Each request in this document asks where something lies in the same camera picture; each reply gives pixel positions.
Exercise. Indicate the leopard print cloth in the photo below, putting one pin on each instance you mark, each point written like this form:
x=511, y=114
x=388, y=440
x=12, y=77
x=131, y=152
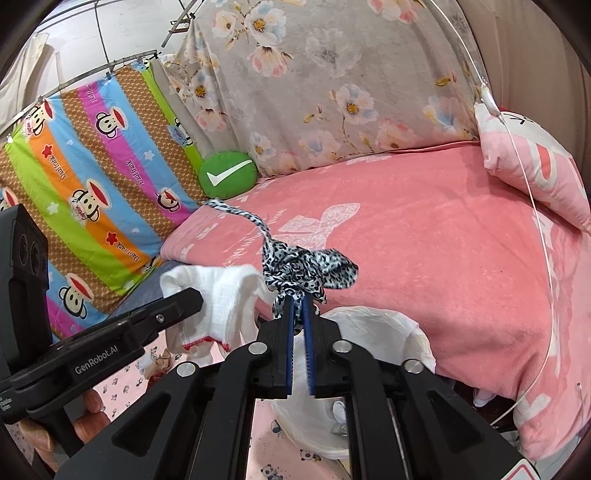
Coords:
x=300, y=267

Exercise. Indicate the green check mark pillow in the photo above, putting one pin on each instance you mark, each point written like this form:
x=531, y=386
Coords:
x=228, y=175

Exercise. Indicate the person's left hand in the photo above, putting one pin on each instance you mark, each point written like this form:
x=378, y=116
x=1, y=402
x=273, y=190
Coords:
x=90, y=424

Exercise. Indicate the white shoe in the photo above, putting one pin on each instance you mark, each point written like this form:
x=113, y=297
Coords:
x=482, y=397

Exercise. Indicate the pink and white pillow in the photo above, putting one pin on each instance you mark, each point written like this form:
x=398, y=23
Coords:
x=540, y=170

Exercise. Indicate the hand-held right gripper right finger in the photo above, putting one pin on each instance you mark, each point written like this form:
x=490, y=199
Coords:
x=308, y=341

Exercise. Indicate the white bag lined bin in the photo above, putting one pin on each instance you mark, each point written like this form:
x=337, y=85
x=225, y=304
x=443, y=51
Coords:
x=378, y=337

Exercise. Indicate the white sock red trim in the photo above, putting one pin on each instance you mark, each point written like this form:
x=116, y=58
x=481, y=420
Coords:
x=226, y=295

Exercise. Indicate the metal rod frame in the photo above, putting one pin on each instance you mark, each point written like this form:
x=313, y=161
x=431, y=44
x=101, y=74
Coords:
x=106, y=68

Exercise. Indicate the pink blanket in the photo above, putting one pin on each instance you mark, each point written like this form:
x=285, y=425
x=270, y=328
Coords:
x=438, y=258

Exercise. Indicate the grey floral sheet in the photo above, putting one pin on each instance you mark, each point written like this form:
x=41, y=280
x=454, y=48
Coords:
x=323, y=69

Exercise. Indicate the striped cartoon monkey sheet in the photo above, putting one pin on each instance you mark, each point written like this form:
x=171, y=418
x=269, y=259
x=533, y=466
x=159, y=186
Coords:
x=92, y=184

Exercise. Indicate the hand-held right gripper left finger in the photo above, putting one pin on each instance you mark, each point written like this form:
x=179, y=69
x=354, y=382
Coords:
x=290, y=341

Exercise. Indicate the pink panda print tablecloth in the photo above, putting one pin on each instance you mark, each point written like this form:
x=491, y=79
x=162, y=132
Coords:
x=120, y=392

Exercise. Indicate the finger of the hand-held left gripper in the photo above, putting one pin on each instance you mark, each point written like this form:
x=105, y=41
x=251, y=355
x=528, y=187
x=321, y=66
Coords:
x=138, y=325

